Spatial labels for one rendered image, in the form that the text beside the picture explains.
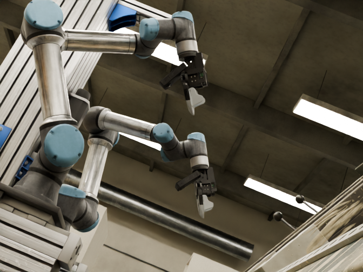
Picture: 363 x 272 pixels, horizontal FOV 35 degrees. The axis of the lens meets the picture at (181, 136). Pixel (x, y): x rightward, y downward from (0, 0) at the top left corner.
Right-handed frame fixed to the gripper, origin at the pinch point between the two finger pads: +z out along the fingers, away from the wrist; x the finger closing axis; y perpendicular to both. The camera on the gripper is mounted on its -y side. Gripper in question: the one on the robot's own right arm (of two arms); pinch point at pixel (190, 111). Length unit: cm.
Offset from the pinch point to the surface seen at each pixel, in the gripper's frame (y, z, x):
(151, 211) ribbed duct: -224, 7, 764
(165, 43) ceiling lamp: -78, -148, 363
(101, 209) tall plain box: -118, 17, 226
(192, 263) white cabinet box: -87, 77, 387
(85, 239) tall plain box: -130, 38, 216
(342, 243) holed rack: 36, 42, -131
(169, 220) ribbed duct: -195, 26, 770
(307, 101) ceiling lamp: 54, -67, 393
